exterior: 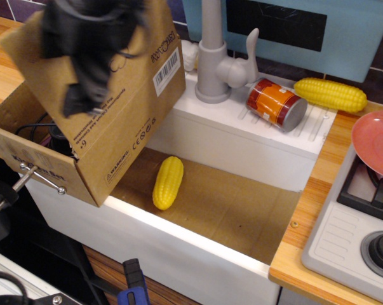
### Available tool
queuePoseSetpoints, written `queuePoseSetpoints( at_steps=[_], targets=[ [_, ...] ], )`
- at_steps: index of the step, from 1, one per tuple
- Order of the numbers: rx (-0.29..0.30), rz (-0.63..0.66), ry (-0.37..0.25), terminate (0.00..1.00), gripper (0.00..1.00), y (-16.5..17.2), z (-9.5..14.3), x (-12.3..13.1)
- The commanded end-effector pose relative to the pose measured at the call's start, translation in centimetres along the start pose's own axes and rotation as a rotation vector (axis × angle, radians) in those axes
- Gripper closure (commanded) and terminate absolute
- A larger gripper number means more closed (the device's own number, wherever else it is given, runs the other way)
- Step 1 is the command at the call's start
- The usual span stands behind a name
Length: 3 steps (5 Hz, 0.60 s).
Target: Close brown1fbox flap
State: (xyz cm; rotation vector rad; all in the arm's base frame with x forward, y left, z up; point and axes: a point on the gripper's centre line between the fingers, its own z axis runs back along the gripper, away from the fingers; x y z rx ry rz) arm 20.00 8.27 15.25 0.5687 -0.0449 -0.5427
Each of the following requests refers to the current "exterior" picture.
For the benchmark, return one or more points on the metal clamp screw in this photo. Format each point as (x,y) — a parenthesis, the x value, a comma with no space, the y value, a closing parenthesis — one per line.
(32,172)

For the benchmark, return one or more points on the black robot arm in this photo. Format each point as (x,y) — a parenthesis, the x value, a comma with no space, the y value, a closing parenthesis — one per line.
(91,33)

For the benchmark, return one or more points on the yellow toy corn on counter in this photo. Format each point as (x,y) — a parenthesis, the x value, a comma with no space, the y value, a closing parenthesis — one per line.
(331,94)

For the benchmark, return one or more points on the pink plastic plate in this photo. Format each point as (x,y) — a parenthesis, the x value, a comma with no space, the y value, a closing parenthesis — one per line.
(367,139)

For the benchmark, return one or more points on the yellow toy corn in sink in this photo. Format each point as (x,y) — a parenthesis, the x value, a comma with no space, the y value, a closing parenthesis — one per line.
(167,184)

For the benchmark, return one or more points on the grey toy stove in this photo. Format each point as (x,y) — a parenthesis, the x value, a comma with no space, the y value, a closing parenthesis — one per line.
(352,210)

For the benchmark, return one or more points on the grey toy faucet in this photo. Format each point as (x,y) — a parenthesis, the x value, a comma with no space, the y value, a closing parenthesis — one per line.
(218,73)

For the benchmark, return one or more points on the black round speaker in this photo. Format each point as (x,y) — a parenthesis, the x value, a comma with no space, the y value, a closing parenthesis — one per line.
(58,142)

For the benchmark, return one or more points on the black stove knob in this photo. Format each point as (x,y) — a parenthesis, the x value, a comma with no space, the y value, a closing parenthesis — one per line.
(372,252)

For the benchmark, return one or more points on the blue black clamp handle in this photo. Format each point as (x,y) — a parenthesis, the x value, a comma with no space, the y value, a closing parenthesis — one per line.
(136,293)

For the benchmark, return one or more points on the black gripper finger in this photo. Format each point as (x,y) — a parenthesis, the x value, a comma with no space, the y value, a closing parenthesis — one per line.
(76,101)

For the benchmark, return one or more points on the orange toy can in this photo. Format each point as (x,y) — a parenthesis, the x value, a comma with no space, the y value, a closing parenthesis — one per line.
(276,105)

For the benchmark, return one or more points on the brown cardboard box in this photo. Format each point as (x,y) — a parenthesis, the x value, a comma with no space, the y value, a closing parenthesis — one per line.
(104,146)

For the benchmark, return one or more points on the white toy sink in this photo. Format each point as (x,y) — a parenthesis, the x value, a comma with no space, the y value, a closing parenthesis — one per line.
(242,180)

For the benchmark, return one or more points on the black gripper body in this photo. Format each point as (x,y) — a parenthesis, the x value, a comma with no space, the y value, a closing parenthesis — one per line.
(93,71)

